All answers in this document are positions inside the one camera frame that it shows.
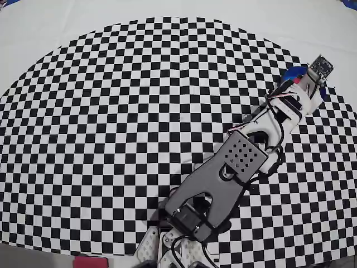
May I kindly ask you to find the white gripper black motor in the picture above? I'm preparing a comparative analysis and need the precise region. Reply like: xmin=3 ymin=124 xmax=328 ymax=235
xmin=272 ymin=69 xmax=321 ymax=123

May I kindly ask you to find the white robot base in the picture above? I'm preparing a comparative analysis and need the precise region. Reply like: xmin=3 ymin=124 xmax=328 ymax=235
xmin=133 ymin=223 xmax=221 ymax=268

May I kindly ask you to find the blue round box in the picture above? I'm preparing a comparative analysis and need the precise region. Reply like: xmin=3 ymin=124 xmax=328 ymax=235
xmin=279 ymin=66 xmax=327 ymax=102

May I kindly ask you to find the black white checkerboard paper mat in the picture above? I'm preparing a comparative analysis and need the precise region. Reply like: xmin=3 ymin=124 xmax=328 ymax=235
xmin=0 ymin=0 xmax=357 ymax=266

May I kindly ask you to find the red flat object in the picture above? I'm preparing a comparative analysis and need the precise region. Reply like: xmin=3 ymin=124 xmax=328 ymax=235
xmin=73 ymin=256 xmax=109 ymax=268

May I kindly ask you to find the red white black servo cable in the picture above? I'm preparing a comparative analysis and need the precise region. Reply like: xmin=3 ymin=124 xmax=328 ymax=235
xmin=264 ymin=79 xmax=301 ymax=103

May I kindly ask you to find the camera circuit board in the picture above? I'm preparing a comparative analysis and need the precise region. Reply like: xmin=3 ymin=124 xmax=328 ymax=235
xmin=308 ymin=55 xmax=335 ymax=81

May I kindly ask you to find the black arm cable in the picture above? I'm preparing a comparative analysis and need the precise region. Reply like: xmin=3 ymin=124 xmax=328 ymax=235
xmin=237 ymin=94 xmax=286 ymax=191

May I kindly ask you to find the black base cable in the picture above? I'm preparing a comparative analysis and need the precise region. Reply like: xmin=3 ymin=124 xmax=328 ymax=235
xmin=168 ymin=236 xmax=213 ymax=268

